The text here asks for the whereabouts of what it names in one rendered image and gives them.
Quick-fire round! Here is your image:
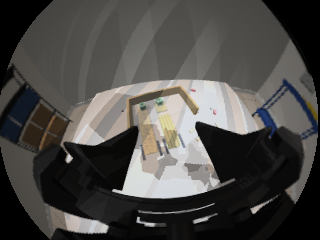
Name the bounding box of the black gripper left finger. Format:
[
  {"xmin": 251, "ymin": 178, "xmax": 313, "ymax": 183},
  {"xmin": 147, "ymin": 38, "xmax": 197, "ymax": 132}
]
[{"xmin": 64, "ymin": 127, "xmax": 139, "ymax": 191}]

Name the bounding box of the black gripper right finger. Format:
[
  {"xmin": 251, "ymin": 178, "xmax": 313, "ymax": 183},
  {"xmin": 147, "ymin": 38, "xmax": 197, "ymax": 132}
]
[{"xmin": 195, "ymin": 121, "xmax": 272, "ymax": 184}]

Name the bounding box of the tan speckled strip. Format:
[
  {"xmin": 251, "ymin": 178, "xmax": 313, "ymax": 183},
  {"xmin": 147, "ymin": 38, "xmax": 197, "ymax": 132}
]
[{"xmin": 139, "ymin": 123, "xmax": 159, "ymax": 156}]

